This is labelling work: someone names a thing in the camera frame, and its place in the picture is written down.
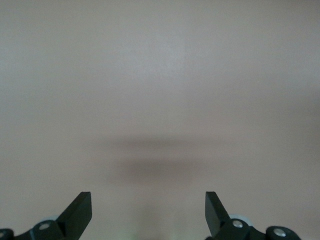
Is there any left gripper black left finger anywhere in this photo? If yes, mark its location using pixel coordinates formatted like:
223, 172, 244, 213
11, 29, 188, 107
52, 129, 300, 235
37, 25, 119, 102
0, 191, 93, 240

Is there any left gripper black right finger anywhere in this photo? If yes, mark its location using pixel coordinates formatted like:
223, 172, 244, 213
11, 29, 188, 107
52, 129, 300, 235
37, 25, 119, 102
204, 191, 301, 240

